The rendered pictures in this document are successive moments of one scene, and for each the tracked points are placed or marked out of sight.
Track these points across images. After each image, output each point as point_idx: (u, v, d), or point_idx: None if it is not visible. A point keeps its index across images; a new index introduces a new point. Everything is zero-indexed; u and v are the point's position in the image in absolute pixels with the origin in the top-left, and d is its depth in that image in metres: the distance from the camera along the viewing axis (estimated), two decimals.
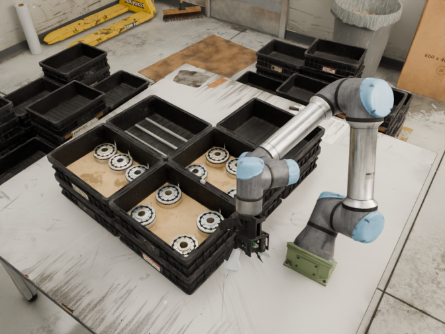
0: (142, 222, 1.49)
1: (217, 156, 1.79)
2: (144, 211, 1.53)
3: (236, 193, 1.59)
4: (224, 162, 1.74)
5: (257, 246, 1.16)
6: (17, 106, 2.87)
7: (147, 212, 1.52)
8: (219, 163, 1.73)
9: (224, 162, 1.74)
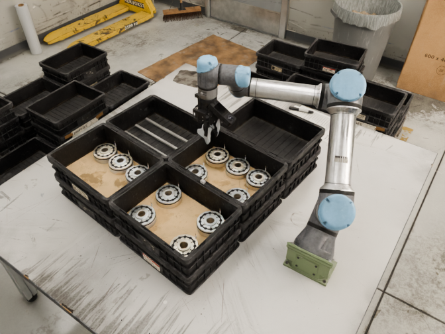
0: (142, 222, 1.49)
1: (217, 156, 1.79)
2: (144, 211, 1.53)
3: (236, 193, 1.59)
4: (224, 162, 1.74)
5: None
6: (17, 106, 2.87)
7: (147, 212, 1.52)
8: (219, 164, 1.73)
9: (224, 162, 1.74)
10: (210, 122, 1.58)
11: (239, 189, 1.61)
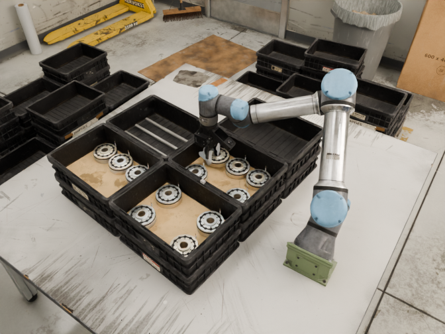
0: (142, 222, 1.49)
1: None
2: (144, 211, 1.53)
3: (236, 193, 1.59)
4: (224, 162, 1.74)
5: None
6: (17, 106, 2.87)
7: (147, 212, 1.52)
8: (219, 163, 1.73)
9: (224, 162, 1.74)
10: (211, 146, 1.66)
11: (239, 189, 1.61)
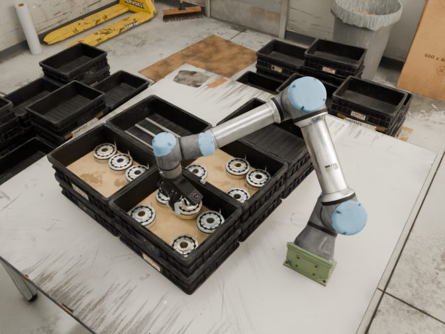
0: (142, 222, 1.49)
1: (189, 204, 1.56)
2: (144, 211, 1.53)
3: (236, 193, 1.59)
4: (195, 213, 1.50)
5: None
6: (17, 106, 2.87)
7: (147, 212, 1.52)
8: (189, 215, 1.50)
9: (195, 213, 1.50)
10: (176, 198, 1.43)
11: (239, 189, 1.61)
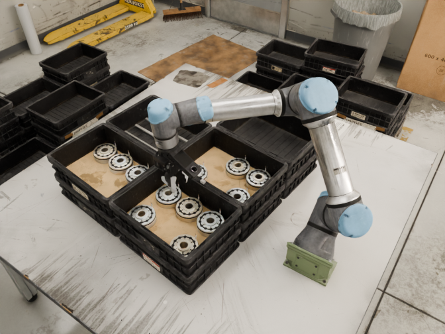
0: (142, 222, 1.49)
1: (189, 207, 1.57)
2: (144, 211, 1.53)
3: (236, 193, 1.59)
4: (195, 217, 1.52)
5: None
6: (17, 106, 2.87)
7: (147, 212, 1.52)
8: (189, 218, 1.51)
9: (195, 216, 1.52)
10: (173, 171, 1.34)
11: (239, 189, 1.61)
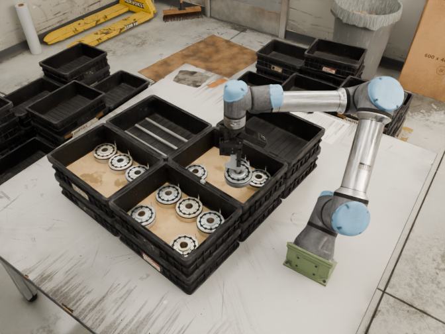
0: (142, 222, 1.49)
1: (189, 207, 1.57)
2: (144, 211, 1.53)
3: None
4: (195, 217, 1.52)
5: None
6: (17, 106, 2.87)
7: (147, 212, 1.52)
8: (189, 218, 1.51)
9: (195, 216, 1.52)
10: (242, 150, 1.43)
11: (240, 164, 1.51)
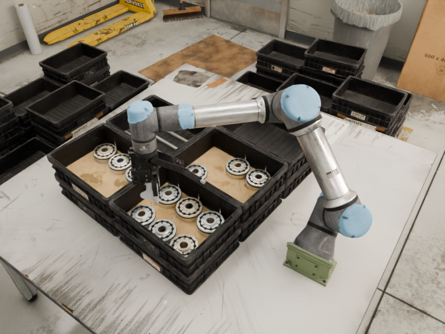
0: (142, 222, 1.49)
1: (189, 207, 1.57)
2: (144, 211, 1.53)
3: (160, 225, 1.47)
4: (195, 217, 1.52)
5: None
6: (17, 106, 2.87)
7: (147, 212, 1.52)
8: (189, 218, 1.51)
9: (195, 216, 1.52)
10: (157, 177, 1.31)
11: (164, 221, 1.50)
